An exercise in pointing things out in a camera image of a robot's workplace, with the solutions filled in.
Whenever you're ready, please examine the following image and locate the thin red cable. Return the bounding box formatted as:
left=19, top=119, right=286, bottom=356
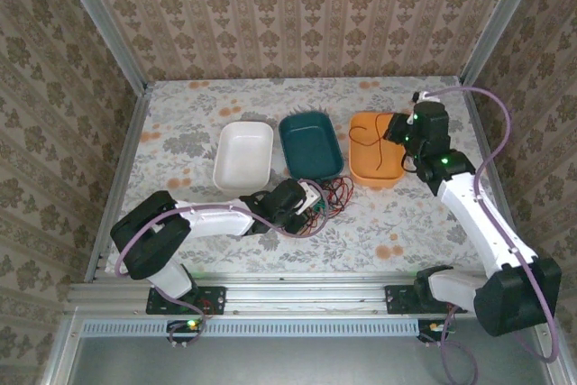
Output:
left=348, top=112, right=398, bottom=175
left=288, top=176, right=356, bottom=238

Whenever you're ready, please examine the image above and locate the orange plastic tray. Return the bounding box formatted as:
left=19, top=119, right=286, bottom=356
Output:
left=348, top=110, right=407, bottom=188

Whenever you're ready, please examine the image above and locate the floral tablecloth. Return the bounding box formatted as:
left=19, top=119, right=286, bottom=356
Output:
left=104, top=77, right=499, bottom=274

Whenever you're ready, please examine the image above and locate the white plastic tray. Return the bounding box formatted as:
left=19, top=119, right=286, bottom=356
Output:
left=211, top=120, right=275, bottom=193

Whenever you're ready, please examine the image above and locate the teal plastic tray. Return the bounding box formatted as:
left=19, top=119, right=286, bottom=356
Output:
left=278, top=110, right=346, bottom=182

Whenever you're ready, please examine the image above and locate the aluminium table beam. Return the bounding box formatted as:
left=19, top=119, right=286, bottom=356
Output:
left=67, top=270, right=497, bottom=317

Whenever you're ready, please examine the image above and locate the grey metal panel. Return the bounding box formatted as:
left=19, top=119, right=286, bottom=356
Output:
left=42, top=312, right=564, bottom=385

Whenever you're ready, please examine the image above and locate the small black controller board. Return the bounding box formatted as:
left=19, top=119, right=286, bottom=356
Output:
left=166, top=319, right=205, bottom=344
left=417, top=319, right=457, bottom=344

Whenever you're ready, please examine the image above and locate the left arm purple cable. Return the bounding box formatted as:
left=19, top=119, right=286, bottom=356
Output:
left=114, top=181, right=333, bottom=350

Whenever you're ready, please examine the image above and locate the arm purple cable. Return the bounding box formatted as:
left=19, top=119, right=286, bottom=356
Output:
left=114, top=181, right=333, bottom=350
left=423, top=86, right=563, bottom=385

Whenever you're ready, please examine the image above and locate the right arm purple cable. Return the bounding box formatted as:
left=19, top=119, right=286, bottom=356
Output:
left=423, top=86, right=563, bottom=385

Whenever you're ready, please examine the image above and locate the grey slotted cable duct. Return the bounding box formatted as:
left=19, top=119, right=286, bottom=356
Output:
left=80, top=317, right=423, bottom=337

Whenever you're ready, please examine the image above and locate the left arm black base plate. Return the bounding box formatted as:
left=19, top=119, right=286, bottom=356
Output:
left=146, top=285, right=227, bottom=316

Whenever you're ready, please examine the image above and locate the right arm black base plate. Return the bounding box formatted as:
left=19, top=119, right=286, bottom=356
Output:
left=385, top=284, right=470, bottom=315

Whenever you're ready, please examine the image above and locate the aluminium frame post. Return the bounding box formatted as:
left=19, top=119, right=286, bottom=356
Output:
left=51, top=0, right=152, bottom=93
left=459, top=0, right=549, bottom=87

